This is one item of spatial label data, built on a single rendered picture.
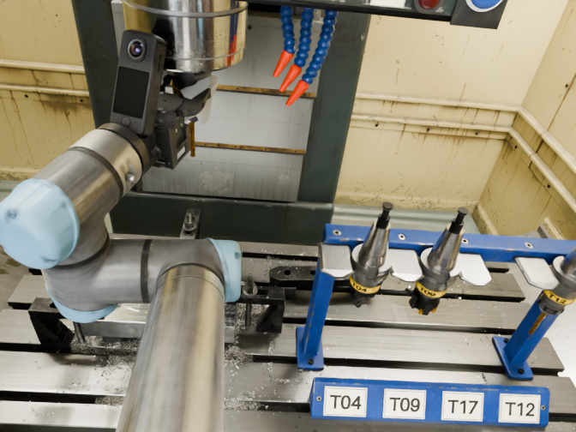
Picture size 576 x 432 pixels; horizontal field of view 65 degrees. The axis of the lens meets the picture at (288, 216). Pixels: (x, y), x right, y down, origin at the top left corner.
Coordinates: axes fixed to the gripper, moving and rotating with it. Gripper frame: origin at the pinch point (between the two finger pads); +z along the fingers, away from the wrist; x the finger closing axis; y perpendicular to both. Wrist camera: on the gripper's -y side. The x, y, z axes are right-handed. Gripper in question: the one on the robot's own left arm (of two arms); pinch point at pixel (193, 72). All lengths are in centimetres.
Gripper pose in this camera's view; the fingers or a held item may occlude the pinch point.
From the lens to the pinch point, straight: 69.8
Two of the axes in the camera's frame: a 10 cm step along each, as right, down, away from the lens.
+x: 9.5, 2.6, -1.7
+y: -0.9, 7.4, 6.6
